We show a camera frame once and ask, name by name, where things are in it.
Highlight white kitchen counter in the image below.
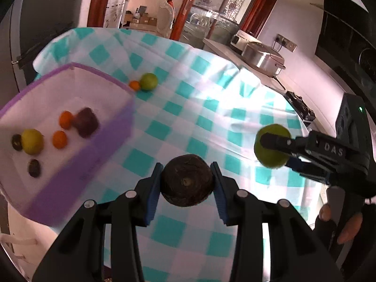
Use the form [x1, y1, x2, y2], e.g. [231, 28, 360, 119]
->
[203, 38, 294, 94]

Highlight red-brown wooden door frame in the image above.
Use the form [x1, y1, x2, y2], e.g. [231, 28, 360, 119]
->
[87, 0, 114, 28]

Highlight red apple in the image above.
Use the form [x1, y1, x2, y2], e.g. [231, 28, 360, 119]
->
[72, 108, 100, 138]

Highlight cardboard boxes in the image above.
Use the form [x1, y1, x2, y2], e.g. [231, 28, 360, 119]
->
[122, 5, 159, 31]

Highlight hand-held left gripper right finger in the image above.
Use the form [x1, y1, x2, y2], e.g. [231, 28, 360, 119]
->
[209, 161, 344, 282]

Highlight white cloth strap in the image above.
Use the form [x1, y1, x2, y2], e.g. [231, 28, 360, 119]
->
[0, 233, 39, 260]

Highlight purple storage box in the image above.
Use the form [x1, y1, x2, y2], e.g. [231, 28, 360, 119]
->
[0, 62, 136, 224]

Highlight yellow-green apple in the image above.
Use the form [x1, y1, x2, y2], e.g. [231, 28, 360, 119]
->
[20, 129, 44, 155]

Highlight white kitchen appliance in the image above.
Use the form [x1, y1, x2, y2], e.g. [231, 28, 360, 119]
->
[230, 29, 262, 53]

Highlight wall power socket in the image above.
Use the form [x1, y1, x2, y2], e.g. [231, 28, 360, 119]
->
[275, 34, 298, 52]

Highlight glass display cabinet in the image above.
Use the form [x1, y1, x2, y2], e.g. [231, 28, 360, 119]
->
[179, 0, 256, 47]

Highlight teal white checked tablecloth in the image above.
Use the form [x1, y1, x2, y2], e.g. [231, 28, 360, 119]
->
[32, 27, 324, 282]

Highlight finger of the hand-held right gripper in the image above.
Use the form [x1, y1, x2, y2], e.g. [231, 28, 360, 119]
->
[286, 157, 308, 173]
[260, 132, 309, 157]

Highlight person's right hand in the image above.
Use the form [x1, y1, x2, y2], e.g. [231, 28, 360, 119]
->
[319, 203, 365, 245]

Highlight stainless steel electric griddle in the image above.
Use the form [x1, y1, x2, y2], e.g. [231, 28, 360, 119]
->
[241, 42, 286, 77]

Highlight large dark round fruit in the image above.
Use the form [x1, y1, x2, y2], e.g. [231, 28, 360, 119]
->
[161, 154, 214, 208]

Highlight green apple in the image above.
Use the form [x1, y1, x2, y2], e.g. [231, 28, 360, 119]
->
[254, 124, 292, 168]
[139, 73, 158, 91]

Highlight black gas stove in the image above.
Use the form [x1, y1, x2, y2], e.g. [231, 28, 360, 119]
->
[283, 90, 316, 122]

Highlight white ornate chair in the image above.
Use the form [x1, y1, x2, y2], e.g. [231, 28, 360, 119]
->
[157, 0, 176, 39]

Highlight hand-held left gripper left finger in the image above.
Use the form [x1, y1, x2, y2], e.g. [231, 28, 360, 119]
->
[32, 162, 164, 282]

